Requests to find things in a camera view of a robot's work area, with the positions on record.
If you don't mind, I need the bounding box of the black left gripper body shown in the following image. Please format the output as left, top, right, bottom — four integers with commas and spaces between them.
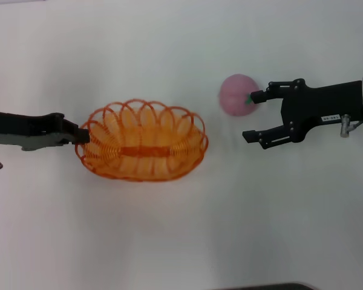
0, 109, 54, 152

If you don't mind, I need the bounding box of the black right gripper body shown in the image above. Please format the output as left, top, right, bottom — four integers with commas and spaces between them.
280, 78, 363, 143

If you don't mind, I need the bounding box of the silver cable connector fitting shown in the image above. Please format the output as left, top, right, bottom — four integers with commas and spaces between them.
339, 114, 363, 138

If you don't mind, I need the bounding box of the pink peach with green leaf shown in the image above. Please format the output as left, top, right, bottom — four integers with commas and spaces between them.
218, 73, 260, 117

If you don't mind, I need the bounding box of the orange woven plastic basket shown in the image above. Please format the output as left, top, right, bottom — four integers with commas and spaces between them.
74, 98, 209, 182

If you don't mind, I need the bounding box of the black robot torso edge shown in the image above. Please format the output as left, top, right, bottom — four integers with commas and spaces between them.
217, 282, 316, 290

